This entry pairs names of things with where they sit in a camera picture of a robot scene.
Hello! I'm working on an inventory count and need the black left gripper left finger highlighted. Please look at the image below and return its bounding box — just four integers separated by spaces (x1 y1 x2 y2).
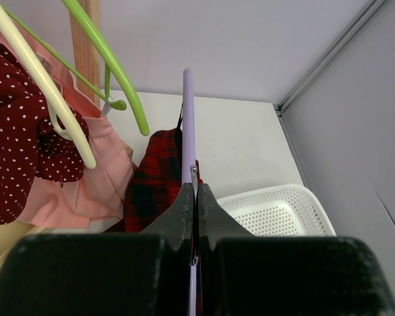
0 184 195 315

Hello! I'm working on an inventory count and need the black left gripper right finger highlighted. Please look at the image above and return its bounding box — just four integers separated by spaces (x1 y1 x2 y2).
197 184 395 315

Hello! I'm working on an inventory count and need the red plaid skirt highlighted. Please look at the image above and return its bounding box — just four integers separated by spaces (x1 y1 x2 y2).
111 101 205 316

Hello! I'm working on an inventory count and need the purple plastic hanger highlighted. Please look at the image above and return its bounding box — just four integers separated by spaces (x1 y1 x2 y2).
182 68 198 315

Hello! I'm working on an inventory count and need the pink skirt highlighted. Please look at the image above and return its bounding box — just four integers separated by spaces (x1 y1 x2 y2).
0 13 135 228

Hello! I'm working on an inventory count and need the cream plastic hanger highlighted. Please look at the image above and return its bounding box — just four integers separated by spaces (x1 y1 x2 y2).
0 4 96 169

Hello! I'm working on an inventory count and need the red polka dot skirt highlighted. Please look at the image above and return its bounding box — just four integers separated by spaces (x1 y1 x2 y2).
0 42 84 225

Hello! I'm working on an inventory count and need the green plastic hanger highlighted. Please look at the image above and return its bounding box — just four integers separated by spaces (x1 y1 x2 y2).
4 1 149 136

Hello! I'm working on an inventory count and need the white perforated plastic basket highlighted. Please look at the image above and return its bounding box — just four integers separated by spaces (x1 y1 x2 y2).
217 184 336 237

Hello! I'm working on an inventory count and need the wooden clothes rack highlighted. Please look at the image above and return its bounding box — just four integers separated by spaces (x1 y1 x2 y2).
0 0 134 284

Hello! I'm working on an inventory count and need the aluminium frame post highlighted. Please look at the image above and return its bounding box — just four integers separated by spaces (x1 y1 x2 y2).
274 0 389 187

